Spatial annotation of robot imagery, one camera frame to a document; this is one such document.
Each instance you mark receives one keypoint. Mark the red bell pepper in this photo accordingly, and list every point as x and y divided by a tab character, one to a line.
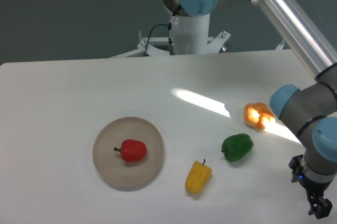
132	150

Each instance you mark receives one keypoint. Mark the orange bell pepper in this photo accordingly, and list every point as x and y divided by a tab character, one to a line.
258	116

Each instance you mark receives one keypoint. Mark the beige round plate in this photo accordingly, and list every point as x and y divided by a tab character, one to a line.
116	172

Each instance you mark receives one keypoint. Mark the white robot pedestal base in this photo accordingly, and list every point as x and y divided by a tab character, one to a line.
184	35

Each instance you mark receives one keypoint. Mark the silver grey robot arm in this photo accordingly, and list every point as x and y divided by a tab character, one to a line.
307	113

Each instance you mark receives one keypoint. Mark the green bell pepper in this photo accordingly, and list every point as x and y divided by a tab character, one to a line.
236	146

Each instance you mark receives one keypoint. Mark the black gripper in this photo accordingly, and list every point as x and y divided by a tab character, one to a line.
315	185

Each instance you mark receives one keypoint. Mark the yellow bell pepper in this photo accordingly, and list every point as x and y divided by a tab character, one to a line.
197	177

